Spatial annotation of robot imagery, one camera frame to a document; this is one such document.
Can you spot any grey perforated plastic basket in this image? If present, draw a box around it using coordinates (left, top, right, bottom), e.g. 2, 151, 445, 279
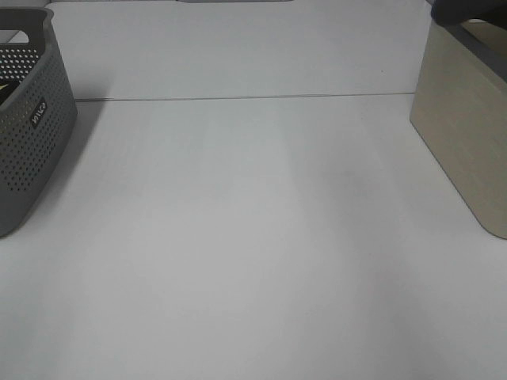
1, 7, 78, 236

